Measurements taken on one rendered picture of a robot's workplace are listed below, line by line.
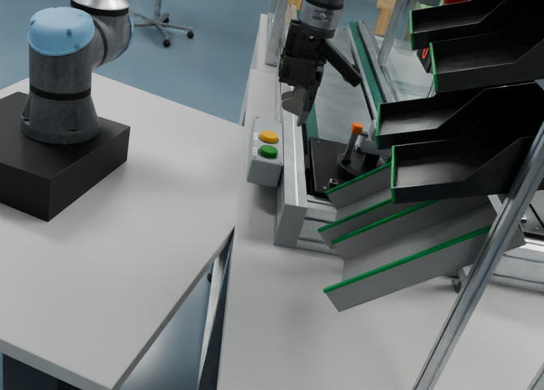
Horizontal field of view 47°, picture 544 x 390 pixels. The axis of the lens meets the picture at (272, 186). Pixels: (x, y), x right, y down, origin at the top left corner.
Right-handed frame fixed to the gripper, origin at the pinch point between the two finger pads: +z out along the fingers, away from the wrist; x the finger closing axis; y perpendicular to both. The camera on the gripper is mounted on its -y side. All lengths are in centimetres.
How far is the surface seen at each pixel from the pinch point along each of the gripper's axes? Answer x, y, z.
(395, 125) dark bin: 26.1, -10.8, -14.4
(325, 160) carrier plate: -1.0, -7.0, 8.6
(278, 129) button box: -13.4, 2.9, 9.6
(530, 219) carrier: 7, -52, 9
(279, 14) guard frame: -81, 4, 3
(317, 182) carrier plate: 8.9, -4.9, 8.6
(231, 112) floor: -223, 9, 106
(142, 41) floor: -307, 78, 106
